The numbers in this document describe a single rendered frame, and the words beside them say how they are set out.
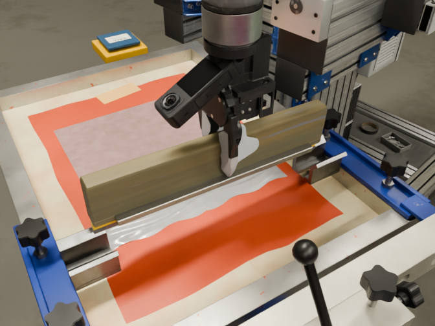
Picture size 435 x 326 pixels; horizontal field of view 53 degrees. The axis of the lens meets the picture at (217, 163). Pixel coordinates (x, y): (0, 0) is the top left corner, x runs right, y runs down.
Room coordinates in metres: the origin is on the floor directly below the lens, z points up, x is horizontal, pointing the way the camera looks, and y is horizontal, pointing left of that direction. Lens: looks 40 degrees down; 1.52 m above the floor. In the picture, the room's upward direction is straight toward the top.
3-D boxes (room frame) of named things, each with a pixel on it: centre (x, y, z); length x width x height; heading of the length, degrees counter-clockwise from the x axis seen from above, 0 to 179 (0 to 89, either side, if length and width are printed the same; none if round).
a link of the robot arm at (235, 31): (0.53, -0.02, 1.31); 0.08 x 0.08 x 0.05
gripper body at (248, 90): (0.53, -0.02, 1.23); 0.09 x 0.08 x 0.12; 121
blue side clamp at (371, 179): (0.63, -0.26, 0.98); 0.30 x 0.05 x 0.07; 31
